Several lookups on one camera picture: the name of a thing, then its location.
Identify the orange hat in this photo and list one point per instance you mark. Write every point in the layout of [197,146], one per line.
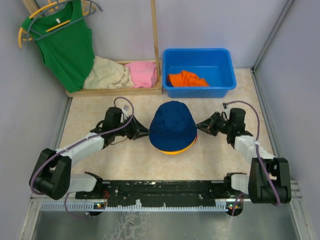
[187,79]

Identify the yellow clothes hanger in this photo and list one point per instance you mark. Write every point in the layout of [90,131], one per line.
[72,38]

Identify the green tank top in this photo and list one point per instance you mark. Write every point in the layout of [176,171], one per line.
[70,68]

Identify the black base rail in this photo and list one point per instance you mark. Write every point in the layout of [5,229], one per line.
[159,193]

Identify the yellow bucket hat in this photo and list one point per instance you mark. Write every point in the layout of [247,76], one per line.
[177,151]

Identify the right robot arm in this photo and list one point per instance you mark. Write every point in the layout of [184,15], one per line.
[268,181]

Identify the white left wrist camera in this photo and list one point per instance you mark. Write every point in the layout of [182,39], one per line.
[125,110]

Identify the blue plastic bin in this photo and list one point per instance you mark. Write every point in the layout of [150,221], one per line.
[214,65]

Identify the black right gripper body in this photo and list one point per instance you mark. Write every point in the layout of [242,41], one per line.
[223,126]

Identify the navy blue hat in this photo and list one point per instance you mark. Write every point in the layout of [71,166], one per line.
[173,127]

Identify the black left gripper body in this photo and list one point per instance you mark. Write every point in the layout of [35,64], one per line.
[127,130]

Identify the wooden clothes rack frame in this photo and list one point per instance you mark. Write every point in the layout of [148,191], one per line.
[32,6]

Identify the pink cloth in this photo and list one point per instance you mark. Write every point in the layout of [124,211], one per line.
[143,73]

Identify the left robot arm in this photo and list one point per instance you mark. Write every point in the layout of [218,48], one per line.
[52,173]

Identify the grey clothes hanger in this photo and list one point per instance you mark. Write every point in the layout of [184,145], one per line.
[89,7]

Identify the cream cloth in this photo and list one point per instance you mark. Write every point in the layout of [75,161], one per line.
[108,74]

